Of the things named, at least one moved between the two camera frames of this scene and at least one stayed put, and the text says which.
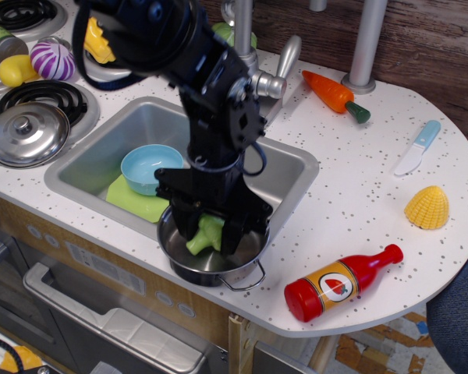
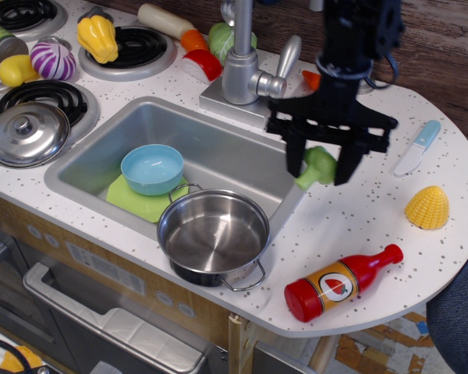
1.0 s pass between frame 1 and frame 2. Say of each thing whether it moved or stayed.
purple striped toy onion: stayed
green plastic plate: stayed
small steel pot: stayed
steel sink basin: stayed
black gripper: moved
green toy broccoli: moved
